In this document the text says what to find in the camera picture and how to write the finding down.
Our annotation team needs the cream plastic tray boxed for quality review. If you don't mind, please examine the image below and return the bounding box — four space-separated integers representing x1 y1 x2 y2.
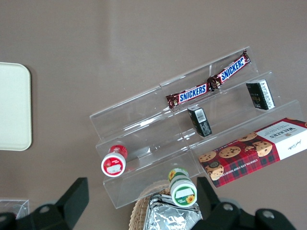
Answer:
0 61 33 151

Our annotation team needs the silver foil package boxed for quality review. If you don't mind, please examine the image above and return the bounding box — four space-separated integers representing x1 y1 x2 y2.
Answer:
143 193 203 230

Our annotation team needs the Snickers chocolate bar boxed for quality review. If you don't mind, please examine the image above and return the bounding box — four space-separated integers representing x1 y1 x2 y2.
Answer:
165 82 212 107
207 49 252 91

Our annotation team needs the clear acrylic bottle rack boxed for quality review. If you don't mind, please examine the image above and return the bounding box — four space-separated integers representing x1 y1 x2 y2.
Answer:
0 198 30 220

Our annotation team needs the small black box white side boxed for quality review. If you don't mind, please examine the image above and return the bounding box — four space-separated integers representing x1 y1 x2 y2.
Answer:
246 79 276 111

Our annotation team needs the small black box with barcode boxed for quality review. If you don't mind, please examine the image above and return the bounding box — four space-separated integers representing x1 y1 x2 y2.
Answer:
187 106 213 138

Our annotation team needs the Walkers red tartan cookie box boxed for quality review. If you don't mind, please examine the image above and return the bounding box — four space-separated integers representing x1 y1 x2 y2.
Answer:
198 116 307 189

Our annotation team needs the oval wicker basket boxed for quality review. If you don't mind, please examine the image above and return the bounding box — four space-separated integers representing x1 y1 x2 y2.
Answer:
129 184 174 230

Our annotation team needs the clear acrylic stepped stand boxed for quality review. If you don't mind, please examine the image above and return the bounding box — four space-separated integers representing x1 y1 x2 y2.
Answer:
159 46 307 177
89 83 202 212

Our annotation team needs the red lid yogurt cup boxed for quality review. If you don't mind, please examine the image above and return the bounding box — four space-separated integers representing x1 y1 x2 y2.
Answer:
100 144 128 178

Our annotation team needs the green lid sunflower cup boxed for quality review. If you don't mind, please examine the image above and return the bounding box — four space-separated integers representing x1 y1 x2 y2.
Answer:
167 167 198 207

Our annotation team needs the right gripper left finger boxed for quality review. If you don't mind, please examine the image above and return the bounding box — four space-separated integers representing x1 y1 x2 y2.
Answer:
55 177 90 228

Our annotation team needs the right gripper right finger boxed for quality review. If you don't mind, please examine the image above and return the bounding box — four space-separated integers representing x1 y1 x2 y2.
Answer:
196 176 221 220

